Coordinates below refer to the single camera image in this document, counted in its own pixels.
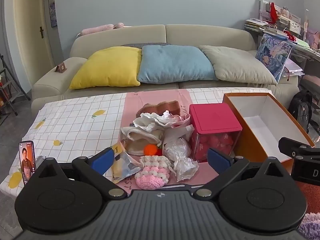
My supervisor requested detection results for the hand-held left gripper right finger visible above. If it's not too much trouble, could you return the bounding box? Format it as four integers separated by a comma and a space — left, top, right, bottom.
192, 147, 292, 198

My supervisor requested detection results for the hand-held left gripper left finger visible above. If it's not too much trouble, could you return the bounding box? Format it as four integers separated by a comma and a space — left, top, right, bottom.
29, 147, 128, 199

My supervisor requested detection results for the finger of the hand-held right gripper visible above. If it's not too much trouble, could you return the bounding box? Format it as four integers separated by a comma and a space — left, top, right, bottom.
278, 137, 320, 159

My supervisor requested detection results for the yellow clear plastic packet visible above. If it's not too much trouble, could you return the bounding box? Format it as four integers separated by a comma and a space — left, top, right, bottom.
110, 141, 143, 184

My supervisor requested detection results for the clear plastic bag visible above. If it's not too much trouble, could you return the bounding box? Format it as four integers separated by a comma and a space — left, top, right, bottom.
162, 138, 200, 182

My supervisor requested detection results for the orange cardboard box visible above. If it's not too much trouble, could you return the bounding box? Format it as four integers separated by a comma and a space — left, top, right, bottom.
222, 92, 316, 176

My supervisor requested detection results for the orange fuzzy ball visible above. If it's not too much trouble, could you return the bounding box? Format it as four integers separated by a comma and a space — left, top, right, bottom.
144, 144, 158, 157

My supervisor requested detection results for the pink white crochet pouch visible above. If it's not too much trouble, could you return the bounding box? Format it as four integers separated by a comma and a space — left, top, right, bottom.
135, 155, 175, 190

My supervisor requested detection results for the white towel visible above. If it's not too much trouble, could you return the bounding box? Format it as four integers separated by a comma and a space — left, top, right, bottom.
133, 110, 176, 132

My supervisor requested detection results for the red rug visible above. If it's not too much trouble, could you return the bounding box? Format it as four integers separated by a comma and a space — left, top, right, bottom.
295, 180, 320, 215

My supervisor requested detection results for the black backpack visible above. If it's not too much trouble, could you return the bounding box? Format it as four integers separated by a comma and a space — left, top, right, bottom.
289, 90, 313, 133

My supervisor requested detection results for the red lid clear container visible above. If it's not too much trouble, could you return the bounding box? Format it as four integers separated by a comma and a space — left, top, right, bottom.
189, 103, 243, 163

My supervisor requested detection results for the pink white cloth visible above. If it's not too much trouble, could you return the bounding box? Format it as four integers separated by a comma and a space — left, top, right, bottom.
162, 114, 195, 146

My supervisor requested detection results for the purple fluffy rug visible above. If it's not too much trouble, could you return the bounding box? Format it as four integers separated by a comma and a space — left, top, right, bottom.
297, 212, 320, 240

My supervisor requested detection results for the pink desk chair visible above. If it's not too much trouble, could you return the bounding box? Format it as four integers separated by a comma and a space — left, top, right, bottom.
300, 74, 320, 92

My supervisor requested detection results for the brown plush toy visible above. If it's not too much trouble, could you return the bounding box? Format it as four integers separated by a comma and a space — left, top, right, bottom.
139, 100, 182, 118

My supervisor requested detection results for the smartphone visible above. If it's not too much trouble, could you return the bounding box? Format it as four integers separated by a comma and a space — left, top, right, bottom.
19, 140, 37, 187

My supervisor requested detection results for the clear plastic folder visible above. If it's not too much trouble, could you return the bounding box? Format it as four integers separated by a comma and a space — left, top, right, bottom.
282, 59, 305, 77

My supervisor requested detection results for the yellow pillow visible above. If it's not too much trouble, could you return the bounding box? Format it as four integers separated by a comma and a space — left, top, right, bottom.
69, 46, 142, 90

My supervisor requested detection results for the cluttered desk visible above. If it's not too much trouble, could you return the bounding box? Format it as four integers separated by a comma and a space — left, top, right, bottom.
244, 0, 320, 64

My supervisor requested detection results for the beige pillow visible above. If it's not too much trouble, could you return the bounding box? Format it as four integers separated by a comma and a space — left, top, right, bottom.
199, 45, 278, 85

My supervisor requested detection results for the anime print pillow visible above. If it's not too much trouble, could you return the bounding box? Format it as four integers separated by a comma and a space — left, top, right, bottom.
255, 33, 293, 83

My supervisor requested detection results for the blue pillow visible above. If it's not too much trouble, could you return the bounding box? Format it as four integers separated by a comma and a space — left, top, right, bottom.
137, 45, 219, 84

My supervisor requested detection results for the purple plush toy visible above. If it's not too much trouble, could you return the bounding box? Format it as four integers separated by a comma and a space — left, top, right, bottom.
306, 27, 320, 49

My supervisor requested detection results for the striped cloth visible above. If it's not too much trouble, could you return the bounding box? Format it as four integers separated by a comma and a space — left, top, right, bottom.
120, 42, 173, 48

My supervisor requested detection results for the folding metal ladder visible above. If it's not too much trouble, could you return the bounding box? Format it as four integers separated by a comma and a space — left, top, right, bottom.
0, 54, 32, 127

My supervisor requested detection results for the beige sofa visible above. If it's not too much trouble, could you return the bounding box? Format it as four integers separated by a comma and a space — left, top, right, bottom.
31, 24, 300, 111

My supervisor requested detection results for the stack of papers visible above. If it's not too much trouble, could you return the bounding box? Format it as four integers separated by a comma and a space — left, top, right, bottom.
244, 18, 270, 32

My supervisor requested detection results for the pink bolster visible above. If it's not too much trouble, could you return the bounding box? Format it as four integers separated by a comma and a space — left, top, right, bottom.
80, 22, 125, 35

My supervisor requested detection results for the red hanging ornament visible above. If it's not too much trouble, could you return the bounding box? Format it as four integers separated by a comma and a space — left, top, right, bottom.
269, 2, 278, 22

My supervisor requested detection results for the cream door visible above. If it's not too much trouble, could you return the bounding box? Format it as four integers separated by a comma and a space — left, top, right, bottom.
14, 0, 55, 68

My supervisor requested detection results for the wall poster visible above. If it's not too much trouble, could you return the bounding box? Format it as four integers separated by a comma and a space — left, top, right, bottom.
48, 0, 58, 28

